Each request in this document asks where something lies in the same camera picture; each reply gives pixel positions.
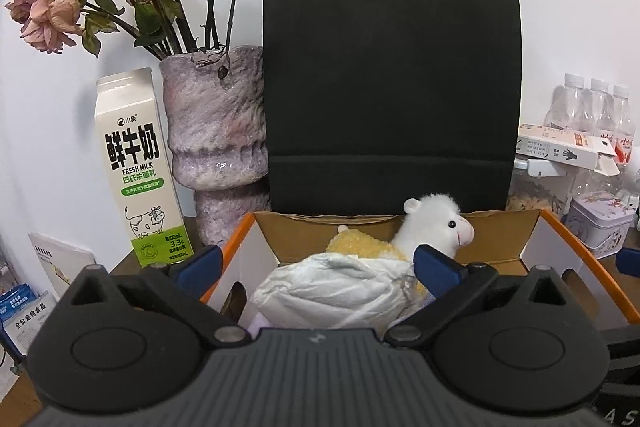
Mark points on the white printed tin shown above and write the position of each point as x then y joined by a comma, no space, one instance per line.
597,224

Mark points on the white wall panel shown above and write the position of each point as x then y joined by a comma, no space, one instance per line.
55,262

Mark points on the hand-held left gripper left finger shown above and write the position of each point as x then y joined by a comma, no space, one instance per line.
200,268

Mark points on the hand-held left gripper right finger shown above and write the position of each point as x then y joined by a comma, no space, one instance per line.
436,268

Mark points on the mottled pink ceramic vase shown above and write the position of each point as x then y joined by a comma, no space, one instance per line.
215,132

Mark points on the light purple cloth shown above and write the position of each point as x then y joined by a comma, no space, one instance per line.
254,326

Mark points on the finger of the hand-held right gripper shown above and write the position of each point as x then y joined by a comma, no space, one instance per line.
629,263

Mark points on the clear water bottle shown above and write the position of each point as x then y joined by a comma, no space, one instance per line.
565,107
597,112
622,122

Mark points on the long white carton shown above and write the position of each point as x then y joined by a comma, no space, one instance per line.
560,149

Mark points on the black paper bag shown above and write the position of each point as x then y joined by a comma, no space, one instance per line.
390,82

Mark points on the red cardboard box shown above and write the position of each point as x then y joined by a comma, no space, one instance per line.
550,247

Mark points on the white printed packet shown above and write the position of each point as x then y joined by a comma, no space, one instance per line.
27,327

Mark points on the clear plastic food jar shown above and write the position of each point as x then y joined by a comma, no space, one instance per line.
540,194

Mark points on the white and green milk carton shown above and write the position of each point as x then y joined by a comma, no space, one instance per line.
135,167

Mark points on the yellow and white plush toy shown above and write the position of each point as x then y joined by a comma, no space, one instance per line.
360,247

